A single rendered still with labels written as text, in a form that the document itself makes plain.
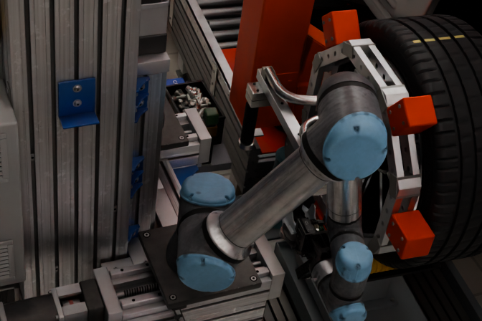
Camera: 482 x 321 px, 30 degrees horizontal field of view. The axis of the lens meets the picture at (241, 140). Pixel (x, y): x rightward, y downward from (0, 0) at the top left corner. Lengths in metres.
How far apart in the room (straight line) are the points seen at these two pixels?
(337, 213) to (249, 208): 0.27
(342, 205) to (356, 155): 0.33
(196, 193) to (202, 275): 0.18
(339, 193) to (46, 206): 0.63
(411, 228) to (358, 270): 0.31
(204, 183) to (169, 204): 0.41
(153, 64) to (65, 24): 0.26
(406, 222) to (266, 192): 0.55
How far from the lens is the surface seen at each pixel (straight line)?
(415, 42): 2.22
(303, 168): 1.66
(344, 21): 2.37
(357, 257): 1.88
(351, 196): 1.90
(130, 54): 1.78
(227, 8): 3.90
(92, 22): 1.71
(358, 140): 1.58
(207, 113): 2.70
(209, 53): 3.43
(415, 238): 2.14
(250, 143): 2.45
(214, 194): 1.88
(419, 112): 2.07
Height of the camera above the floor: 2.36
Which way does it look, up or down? 41 degrees down
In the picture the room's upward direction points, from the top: 9 degrees clockwise
